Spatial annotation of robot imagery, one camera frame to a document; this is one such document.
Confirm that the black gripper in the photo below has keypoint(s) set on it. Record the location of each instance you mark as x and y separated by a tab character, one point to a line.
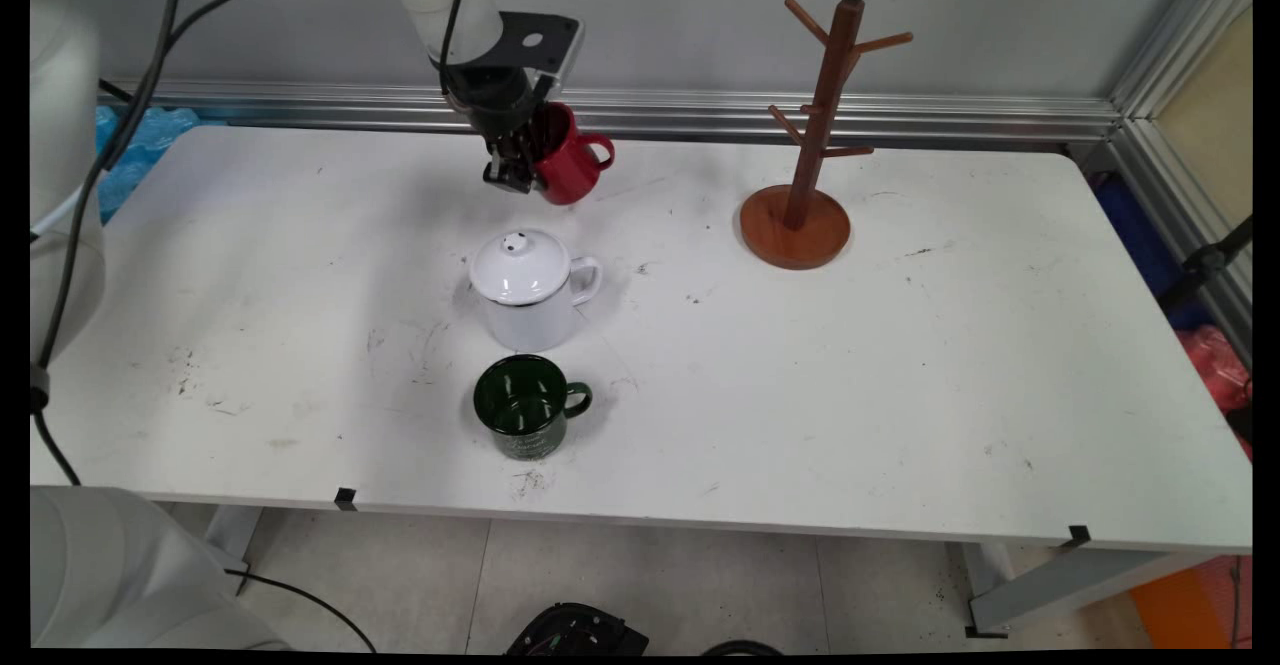
495	100

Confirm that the red mug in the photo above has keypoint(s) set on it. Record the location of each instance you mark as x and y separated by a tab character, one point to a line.
572	165

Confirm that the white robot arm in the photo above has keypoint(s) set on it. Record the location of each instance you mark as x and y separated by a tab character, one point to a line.
60	145

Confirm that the white enamel lid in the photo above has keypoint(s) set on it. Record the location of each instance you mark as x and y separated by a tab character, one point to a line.
520	265

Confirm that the white enamel mug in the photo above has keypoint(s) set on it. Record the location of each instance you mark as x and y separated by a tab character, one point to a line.
535	323

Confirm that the dark green mug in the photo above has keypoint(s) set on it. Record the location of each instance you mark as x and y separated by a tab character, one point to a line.
525	410

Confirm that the brown wooden mug tree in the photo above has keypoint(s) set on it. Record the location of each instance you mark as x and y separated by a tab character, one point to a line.
797	230

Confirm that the black tape marker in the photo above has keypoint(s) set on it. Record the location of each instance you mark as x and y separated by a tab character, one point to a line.
1078	535
346	499

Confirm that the grey table leg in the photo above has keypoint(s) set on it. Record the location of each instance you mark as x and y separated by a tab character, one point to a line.
232	530
1080	580

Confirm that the black device on floor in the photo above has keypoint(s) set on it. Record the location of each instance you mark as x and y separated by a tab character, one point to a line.
575	633

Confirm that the black curved object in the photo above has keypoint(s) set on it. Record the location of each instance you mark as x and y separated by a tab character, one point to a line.
742	648

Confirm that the dark blue object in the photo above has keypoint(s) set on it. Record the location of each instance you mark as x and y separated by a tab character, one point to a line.
1135	235

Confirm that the red plastic bag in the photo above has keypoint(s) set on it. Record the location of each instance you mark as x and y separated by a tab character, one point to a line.
1215	370

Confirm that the orange object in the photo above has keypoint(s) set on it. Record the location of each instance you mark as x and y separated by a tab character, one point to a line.
1180	605

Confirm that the aluminium frame rail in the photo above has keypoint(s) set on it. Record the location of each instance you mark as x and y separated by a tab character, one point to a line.
700	110

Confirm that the aluminium frame post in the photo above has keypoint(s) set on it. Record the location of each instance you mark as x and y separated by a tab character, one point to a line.
1175	175

